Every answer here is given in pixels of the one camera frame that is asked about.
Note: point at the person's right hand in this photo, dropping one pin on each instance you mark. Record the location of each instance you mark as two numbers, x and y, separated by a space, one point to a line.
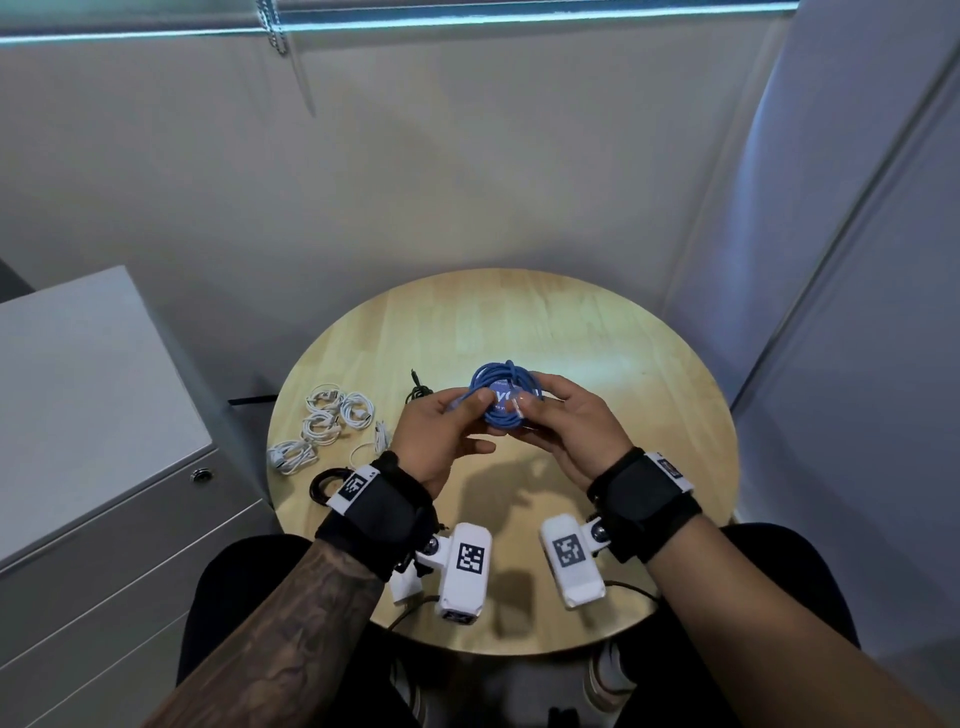
581 435

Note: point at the person's left hand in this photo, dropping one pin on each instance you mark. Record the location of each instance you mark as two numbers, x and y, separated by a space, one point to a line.
424 435

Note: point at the person's left thumb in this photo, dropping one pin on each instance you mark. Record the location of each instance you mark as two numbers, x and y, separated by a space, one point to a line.
474 448

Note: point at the person's right thumb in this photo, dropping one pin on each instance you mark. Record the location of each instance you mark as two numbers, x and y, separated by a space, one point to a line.
531 438

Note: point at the person's right forearm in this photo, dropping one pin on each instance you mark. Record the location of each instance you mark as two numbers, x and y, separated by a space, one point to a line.
750 637

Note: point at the person's left forearm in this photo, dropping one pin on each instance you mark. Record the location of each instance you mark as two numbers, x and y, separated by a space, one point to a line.
285 645

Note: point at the white shoe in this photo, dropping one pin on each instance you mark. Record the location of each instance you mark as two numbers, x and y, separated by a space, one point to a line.
609 675

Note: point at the silver cabinet lock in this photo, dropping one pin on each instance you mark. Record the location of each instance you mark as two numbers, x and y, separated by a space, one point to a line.
201 475

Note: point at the black trousers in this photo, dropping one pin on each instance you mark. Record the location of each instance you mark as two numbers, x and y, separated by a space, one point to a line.
240 592

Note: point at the grey drawer cabinet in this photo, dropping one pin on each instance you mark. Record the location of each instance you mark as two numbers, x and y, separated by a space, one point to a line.
90 450

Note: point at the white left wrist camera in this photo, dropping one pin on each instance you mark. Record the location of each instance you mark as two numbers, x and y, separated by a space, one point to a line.
466 570

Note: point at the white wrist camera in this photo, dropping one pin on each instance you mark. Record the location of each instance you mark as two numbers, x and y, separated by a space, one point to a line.
571 559
466 570

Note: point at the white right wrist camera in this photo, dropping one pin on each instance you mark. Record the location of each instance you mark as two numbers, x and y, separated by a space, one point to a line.
571 559

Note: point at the window frame ledge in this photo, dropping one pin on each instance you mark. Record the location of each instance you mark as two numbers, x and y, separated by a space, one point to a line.
450 19

